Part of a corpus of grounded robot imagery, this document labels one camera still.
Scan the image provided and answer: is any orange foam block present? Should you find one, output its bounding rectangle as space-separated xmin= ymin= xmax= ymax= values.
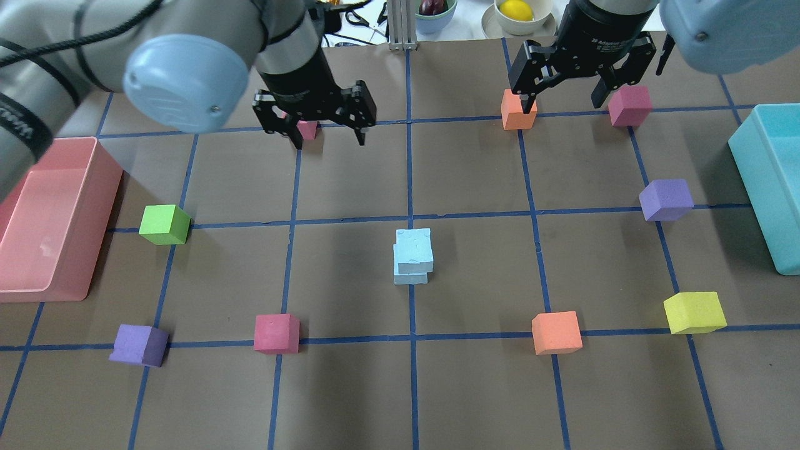
xmin=531 ymin=311 xmax=583 ymax=356
xmin=501 ymin=89 xmax=538 ymax=131

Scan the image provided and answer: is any cyan plastic tray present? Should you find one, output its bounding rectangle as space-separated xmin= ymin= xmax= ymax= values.
xmin=728 ymin=103 xmax=799 ymax=276

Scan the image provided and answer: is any purple foam block near left arm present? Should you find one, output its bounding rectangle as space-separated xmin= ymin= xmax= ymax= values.
xmin=109 ymin=324 xmax=169 ymax=368

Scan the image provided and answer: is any pink plastic tray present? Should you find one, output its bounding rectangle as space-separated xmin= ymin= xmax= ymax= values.
xmin=1 ymin=137 xmax=123 ymax=304

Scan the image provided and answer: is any orange foam block far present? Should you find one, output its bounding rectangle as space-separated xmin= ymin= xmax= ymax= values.
xmin=531 ymin=311 xmax=583 ymax=356

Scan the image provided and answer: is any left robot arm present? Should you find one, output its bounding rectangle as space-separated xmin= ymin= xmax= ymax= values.
xmin=2 ymin=1 xmax=377 ymax=198

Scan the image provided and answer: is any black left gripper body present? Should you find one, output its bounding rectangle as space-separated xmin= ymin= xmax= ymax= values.
xmin=252 ymin=12 xmax=377 ymax=136

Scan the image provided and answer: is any yellow foam block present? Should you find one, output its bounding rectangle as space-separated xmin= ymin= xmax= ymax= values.
xmin=663 ymin=291 xmax=728 ymax=335

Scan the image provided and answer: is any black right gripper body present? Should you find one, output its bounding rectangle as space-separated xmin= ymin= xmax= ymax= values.
xmin=509 ymin=1 xmax=657 ymax=96

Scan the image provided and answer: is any beige bowl with lemon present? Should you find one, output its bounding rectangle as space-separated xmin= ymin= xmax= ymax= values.
xmin=482 ymin=1 xmax=558 ymax=38

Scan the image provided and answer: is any blue bowl with fruit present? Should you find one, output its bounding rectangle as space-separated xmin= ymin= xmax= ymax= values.
xmin=414 ymin=1 xmax=458 ymax=34

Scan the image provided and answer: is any green foam block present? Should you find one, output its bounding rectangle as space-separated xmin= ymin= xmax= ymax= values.
xmin=138 ymin=204 xmax=192 ymax=245

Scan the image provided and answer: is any pink foam block front right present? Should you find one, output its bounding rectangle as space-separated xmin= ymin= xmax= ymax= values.
xmin=607 ymin=85 xmax=653 ymax=126

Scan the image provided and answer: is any pink foam block with dot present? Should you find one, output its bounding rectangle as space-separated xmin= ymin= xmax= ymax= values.
xmin=252 ymin=313 xmax=301 ymax=355

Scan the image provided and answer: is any purple foam block right side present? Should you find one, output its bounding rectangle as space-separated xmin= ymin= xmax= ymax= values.
xmin=638 ymin=179 xmax=694 ymax=222

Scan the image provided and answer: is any light blue foam block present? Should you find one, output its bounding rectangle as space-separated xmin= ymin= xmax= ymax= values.
xmin=392 ymin=228 xmax=434 ymax=274
xmin=392 ymin=243 xmax=429 ymax=285

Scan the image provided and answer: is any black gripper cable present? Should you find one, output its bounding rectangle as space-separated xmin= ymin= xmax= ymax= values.
xmin=0 ymin=0 xmax=163 ymax=69

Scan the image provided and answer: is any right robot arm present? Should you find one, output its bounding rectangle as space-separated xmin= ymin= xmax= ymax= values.
xmin=509 ymin=1 xmax=799 ymax=113

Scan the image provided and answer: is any orange foam block front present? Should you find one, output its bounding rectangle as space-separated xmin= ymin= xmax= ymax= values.
xmin=501 ymin=89 xmax=538 ymax=131

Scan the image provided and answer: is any pink foam block front left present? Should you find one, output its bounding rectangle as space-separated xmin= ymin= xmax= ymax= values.
xmin=297 ymin=121 xmax=318 ymax=141

